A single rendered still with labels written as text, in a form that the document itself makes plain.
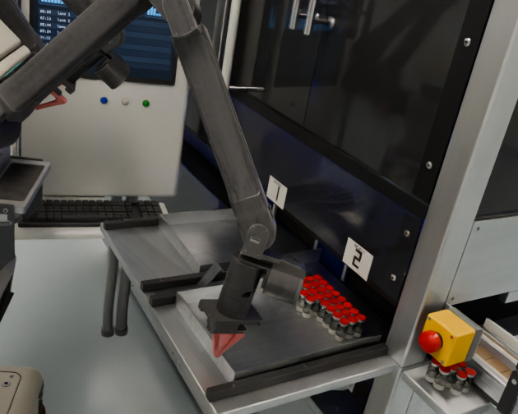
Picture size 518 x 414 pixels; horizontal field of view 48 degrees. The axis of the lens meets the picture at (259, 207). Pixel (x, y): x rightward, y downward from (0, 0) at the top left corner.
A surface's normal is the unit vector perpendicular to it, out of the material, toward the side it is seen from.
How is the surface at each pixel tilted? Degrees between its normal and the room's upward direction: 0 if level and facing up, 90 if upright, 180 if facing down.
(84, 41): 76
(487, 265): 90
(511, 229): 90
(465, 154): 90
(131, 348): 0
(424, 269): 90
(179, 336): 0
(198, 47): 82
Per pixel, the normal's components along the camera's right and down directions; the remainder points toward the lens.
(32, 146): 0.33, 0.44
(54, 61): -0.02, 0.18
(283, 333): 0.17, -0.90
